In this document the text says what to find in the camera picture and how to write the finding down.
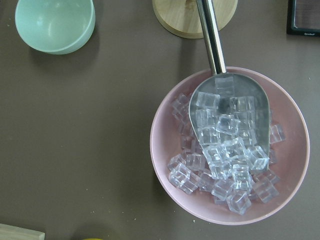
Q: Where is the metal ice scoop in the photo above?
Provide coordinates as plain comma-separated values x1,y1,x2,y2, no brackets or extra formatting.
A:
189,0,270,173

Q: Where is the pile of clear ice cubes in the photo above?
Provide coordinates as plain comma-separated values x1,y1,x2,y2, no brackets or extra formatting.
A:
167,76,279,215

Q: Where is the pink bowl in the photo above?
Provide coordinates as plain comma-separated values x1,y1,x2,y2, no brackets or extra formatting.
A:
150,67,310,225

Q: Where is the wooden cup tree stand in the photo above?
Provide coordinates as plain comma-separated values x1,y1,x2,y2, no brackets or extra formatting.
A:
152,0,238,39

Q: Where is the yellow lemon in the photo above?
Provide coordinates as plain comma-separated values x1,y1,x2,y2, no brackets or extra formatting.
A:
79,237,103,240

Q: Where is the mint green bowl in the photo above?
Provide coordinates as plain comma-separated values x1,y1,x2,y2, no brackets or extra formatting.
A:
15,0,96,55

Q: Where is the wine glass tray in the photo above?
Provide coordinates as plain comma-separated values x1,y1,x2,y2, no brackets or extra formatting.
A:
286,0,320,37

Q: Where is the wooden cutting board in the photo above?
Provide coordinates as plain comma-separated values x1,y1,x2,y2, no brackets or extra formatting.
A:
0,223,46,240

